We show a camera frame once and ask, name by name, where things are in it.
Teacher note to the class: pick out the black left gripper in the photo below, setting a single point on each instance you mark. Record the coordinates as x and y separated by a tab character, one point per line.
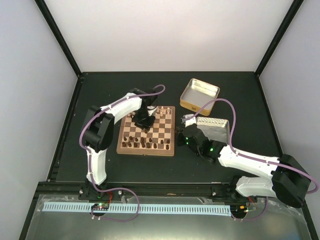
147	125

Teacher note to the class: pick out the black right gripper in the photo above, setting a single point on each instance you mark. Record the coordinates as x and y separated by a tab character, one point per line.
179	140

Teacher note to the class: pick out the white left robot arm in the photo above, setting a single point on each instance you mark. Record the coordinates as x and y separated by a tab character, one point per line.
98	130

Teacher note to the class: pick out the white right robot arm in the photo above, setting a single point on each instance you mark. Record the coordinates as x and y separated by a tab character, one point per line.
276	177

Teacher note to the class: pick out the wooden chess board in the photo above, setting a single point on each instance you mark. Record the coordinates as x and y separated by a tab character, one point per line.
162	129

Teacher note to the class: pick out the right controller circuit board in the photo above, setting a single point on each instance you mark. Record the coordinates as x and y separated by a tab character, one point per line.
239	208

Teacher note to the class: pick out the controller circuit board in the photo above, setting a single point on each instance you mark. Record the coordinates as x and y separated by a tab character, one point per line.
239	208
100	207

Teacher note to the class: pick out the left controller circuit board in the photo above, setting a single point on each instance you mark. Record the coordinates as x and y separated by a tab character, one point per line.
100	207

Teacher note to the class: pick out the silver patterned tin lid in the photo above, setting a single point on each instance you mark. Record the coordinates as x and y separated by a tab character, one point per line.
216	129

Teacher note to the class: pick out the gold square tin box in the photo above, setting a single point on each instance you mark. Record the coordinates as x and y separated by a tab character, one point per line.
197	93

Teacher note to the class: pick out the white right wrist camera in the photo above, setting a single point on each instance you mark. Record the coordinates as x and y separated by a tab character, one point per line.
188	120

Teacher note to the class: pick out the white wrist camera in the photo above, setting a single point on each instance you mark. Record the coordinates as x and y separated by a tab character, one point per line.
152	110
188	120

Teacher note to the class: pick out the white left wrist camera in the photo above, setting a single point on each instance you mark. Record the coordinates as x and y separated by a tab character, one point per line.
152	110

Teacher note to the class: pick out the white slotted cable duct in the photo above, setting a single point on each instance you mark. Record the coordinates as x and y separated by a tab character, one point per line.
131	208

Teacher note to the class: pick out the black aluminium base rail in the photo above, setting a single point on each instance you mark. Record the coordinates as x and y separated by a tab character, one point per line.
219	193

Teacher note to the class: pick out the left black frame post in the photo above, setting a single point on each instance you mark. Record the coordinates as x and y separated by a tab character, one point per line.
46	13

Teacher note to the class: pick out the black frame post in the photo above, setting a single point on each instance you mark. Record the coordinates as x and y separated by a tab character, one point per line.
283	27
46	13

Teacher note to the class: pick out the right black frame post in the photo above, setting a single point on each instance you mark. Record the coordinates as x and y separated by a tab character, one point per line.
283	27

